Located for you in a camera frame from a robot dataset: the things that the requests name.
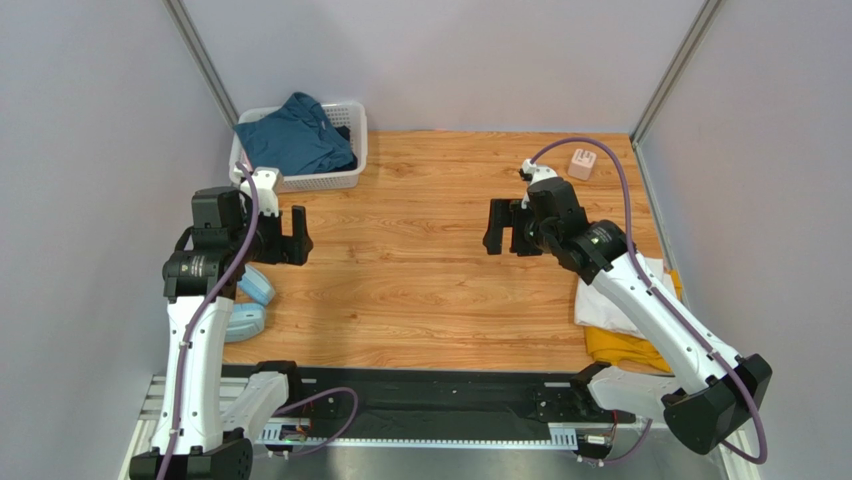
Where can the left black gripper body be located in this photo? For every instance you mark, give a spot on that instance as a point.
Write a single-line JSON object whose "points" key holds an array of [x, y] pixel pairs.
{"points": [[270, 246]]}

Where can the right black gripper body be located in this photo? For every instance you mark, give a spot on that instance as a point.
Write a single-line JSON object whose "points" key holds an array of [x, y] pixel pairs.
{"points": [[516, 228]]}

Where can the teal blue t shirt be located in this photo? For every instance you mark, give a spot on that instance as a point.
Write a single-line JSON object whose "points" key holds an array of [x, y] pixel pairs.
{"points": [[297, 139]]}

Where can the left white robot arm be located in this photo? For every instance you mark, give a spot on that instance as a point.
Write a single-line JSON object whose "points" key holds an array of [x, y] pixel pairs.
{"points": [[195, 437]]}

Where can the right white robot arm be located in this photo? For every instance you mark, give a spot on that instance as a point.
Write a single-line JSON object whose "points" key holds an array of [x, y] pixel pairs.
{"points": [[712, 389]]}

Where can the light blue plastic object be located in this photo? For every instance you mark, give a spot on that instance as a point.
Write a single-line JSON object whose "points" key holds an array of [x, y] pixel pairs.
{"points": [[248, 319]]}

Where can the pink cube block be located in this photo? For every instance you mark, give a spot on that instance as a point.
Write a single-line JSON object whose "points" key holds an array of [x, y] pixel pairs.
{"points": [[582, 164]]}

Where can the white folded t shirt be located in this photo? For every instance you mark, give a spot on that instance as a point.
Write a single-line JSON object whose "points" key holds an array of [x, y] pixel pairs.
{"points": [[593, 309]]}

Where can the yellow folded t shirt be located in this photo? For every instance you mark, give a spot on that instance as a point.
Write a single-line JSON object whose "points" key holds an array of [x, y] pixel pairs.
{"points": [[615, 348]]}

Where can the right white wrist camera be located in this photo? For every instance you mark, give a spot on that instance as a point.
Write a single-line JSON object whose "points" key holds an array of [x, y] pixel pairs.
{"points": [[531, 173]]}

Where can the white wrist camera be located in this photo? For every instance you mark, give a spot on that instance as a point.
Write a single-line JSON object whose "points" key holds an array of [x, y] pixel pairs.
{"points": [[266, 181], [531, 173]]}

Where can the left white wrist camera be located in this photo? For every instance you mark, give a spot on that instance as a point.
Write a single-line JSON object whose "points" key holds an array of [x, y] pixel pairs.
{"points": [[266, 181]]}

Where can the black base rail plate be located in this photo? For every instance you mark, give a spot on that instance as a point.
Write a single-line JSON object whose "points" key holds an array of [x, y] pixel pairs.
{"points": [[400, 404]]}

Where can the left aluminium corner post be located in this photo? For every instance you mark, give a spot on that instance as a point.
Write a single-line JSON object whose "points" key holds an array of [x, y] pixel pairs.
{"points": [[191, 37]]}

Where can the aluminium corner post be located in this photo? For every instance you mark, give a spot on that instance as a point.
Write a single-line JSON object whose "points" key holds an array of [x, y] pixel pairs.
{"points": [[191, 37], [695, 34]]}

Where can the right aluminium corner post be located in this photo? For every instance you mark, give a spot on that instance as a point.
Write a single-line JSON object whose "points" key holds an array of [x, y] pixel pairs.
{"points": [[695, 34]]}

